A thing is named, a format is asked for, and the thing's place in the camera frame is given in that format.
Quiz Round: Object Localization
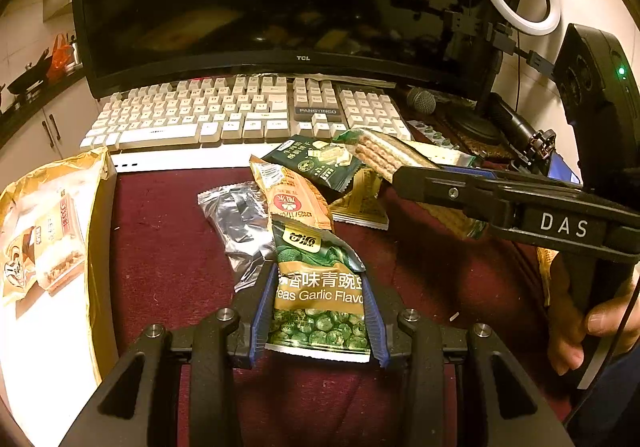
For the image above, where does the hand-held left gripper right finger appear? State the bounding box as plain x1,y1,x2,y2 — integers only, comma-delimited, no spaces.
361,272,576,447

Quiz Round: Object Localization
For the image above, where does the clear wafer biscuit packet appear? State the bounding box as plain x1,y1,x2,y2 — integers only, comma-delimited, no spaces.
332,127,489,241

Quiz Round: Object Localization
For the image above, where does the golden plastic bag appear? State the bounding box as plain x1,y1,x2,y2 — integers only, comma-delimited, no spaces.
0,146,120,447

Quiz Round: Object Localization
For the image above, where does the orange snack packet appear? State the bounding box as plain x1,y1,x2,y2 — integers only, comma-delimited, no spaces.
249,154,335,233

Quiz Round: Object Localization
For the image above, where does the yellow patterned snack packet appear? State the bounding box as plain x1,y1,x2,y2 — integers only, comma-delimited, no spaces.
327,167,391,231
536,247,560,306

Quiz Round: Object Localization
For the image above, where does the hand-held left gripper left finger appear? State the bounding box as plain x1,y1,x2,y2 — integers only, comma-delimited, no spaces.
59,261,277,447

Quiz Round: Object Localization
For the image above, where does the silver foil packet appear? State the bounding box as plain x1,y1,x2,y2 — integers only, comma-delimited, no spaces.
197,180,275,293

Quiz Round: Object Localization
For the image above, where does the black ring light stand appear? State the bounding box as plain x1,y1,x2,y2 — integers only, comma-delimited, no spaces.
442,0,556,145

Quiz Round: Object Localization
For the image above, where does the brown and white packet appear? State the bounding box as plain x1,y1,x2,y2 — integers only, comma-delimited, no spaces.
0,226,42,300

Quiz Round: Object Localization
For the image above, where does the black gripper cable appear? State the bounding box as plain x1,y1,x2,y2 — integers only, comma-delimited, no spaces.
564,267,640,428

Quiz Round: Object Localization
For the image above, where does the black computer monitor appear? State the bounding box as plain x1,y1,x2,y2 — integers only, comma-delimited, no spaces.
71,0,533,100

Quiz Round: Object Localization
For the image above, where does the dark green cracker packet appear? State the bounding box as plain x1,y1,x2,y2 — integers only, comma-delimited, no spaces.
262,134,364,193

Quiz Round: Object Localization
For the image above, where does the black wok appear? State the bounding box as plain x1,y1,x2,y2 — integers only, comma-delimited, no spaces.
7,50,52,96

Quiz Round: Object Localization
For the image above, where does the mesh-head microphone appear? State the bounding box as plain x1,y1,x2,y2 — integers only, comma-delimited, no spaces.
405,86,451,120

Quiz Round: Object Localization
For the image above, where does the orange plastic bag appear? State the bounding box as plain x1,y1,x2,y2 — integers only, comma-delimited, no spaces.
47,32,81,78

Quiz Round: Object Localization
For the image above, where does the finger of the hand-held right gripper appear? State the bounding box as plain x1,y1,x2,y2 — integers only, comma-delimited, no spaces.
392,166,523,229
439,165,583,190

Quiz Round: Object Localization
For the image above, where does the beige snack packet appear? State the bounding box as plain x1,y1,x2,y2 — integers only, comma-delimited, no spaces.
32,187,87,297

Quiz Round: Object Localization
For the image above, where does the pill blister pack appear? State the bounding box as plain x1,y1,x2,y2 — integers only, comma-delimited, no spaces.
410,120,458,149

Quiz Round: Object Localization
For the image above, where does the green pea snack packet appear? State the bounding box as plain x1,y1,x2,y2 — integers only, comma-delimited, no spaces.
265,214,374,362

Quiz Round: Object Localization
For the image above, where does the white cabinet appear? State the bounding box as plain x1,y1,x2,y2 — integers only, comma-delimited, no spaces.
0,77,108,180

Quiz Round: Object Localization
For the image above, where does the white mechanical keyboard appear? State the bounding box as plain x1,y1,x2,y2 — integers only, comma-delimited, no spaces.
79,74,415,174

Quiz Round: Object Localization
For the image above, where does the black cylindrical device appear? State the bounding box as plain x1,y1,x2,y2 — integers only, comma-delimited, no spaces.
487,92,557,163

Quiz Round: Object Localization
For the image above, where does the person's right hand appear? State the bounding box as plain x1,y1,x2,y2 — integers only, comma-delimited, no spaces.
546,249,640,373

